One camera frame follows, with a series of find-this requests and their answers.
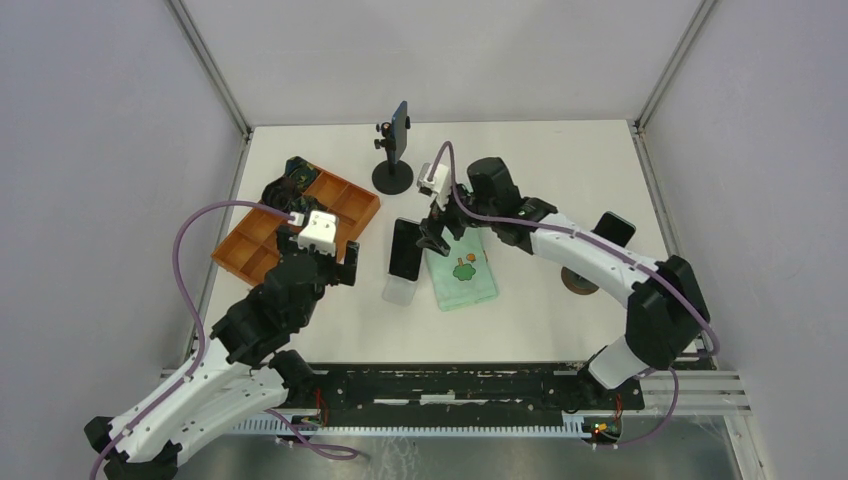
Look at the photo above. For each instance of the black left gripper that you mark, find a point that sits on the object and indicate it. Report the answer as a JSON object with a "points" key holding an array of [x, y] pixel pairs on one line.
{"points": [[339, 273]]}

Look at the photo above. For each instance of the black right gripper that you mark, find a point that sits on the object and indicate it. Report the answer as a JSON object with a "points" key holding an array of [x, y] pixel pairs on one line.
{"points": [[432, 239]]}

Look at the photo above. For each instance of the black smartphone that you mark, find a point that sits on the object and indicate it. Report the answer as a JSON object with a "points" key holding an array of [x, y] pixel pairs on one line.
{"points": [[405, 254]]}

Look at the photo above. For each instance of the white folding phone stand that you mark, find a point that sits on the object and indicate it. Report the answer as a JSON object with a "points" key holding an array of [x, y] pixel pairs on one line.
{"points": [[399, 291]]}

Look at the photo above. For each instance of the black clamp phone stand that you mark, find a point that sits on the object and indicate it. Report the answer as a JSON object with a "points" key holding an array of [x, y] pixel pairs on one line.
{"points": [[388, 177]]}

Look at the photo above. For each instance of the blue smartphone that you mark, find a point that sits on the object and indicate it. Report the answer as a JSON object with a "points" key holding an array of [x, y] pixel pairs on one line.
{"points": [[400, 124]]}

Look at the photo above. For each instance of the brown round base stand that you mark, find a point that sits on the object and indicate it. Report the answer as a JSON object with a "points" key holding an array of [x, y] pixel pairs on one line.
{"points": [[576, 283]]}

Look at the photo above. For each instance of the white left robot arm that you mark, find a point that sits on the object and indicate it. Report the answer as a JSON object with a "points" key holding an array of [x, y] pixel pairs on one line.
{"points": [[243, 368]]}

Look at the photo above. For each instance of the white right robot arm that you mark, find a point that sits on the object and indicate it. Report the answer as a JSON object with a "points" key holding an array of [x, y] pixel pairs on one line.
{"points": [[665, 308]]}

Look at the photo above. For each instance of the green cartoon towel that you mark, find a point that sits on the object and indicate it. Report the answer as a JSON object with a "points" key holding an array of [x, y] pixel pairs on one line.
{"points": [[464, 277]]}

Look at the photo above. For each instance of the rolled dark patterned tie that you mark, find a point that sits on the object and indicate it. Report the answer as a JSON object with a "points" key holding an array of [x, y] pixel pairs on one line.
{"points": [[301, 172]]}

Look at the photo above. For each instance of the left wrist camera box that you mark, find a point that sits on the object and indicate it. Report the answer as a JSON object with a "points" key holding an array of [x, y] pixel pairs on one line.
{"points": [[319, 232]]}

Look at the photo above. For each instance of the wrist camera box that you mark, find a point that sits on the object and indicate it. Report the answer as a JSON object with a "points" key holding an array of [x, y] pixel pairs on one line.
{"points": [[319, 232], [435, 182]]}

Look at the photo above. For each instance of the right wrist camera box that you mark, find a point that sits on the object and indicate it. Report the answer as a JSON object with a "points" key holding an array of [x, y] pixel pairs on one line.
{"points": [[435, 182]]}

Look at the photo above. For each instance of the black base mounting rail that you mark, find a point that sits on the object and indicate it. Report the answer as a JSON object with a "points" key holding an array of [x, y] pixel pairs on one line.
{"points": [[457, 394]]}

